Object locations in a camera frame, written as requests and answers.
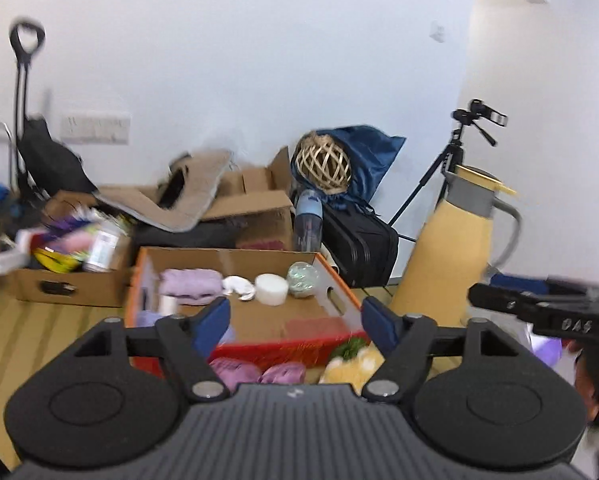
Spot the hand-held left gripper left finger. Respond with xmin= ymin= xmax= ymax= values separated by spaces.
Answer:
xmin=74 ymin=297 xmax=232 ymax=403

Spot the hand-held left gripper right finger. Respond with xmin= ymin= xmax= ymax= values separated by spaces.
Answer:
xmin=361 ymin=295 xmax=523 ymax=403

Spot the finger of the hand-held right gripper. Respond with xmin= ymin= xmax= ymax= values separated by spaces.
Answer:
xmin=467 ymin=282 xmax=596 ymax=335
xmin=489 ymin=272 xmax=553 ymax=297

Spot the lavender fluffy towel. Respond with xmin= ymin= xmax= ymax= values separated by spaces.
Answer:
xmin=158 ymin=268 xmax=225 ymax=307

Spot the white cloth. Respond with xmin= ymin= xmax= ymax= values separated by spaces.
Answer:
xmin=222 ymin=275 xmax=258 ymax=303

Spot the red cardboard box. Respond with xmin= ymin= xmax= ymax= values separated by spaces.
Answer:
xmin=124 ymin=246 xmax=369 ymax=377

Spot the white round roll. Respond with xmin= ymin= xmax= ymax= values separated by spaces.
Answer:
xmin=255 ymin=273 xmax=290 ymax=307

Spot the clear plastic ball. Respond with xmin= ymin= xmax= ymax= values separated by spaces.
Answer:
xmin=286 ymin=261 xmax=320 ymax=298

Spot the person's right hand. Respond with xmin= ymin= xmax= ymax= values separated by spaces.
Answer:
xmin=573 ymin=340 xmax=599 ymax=413

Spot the yellow plush toy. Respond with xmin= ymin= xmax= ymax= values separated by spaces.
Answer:
xmin=318 ymin=338 xmax=386 ymax=387

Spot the purple tissue pack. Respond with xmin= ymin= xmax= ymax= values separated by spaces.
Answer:
xmin=528 ymin=334 xmax=564 ymax=367

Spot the pink knitted cloth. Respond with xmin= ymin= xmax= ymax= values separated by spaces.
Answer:
xmin=260 ymin=362 xmax=307 ymax=386
xmin=208 ymin=357 xmax=261 ymax=392

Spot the yellow thermos jug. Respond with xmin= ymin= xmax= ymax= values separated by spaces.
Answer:
xmin=387 ymin=163 xmax=524 ymax=330

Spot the black suitcase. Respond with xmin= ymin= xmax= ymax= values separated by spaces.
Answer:
xmin=321 ymin=203 xmax=400 ymax=289

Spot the open brown cardboard box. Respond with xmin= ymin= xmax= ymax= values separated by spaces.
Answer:
xmin=198 ymin=146 xmax=297 ymax=252

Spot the blue water bottle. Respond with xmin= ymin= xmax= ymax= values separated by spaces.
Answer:
xmin=293 ymin=189 xmax=325 ymax=253

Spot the white can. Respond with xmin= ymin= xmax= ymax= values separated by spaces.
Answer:
xmin=82 ymin=229 xmax=121 ymax=274

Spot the flattened grey cardboard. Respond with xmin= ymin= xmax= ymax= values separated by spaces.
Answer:
xmin=94 ymin=148 xmax=234 ymax=234

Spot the black tripod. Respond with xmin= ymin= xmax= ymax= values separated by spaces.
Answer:
xmin=388 ymin=122 xmax=497 ymax=242

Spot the brown cardboard tray box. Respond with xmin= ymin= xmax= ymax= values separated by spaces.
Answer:
xmin=8 ymin=209 xmax=134 ymax=309

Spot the dark blue bag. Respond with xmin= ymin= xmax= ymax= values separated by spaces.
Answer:
xmin=290 ymin=125 xmax=407 ymax=213

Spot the wicker ball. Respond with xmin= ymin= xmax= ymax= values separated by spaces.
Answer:
xmin=294 ymin=131 xmax=353 ymax=196

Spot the black camcorder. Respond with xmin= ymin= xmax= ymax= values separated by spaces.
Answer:
xmin=451 ymin=99 xmax=509 ymax=129

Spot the white wall power outlet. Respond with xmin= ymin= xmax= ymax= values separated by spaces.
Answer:
xmin=60 ymin=113 xmax=132 ymax=146

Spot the black trolley handle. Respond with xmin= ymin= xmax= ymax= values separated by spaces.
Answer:
xmin=8 ymin=19 xmax=47 ymax=196

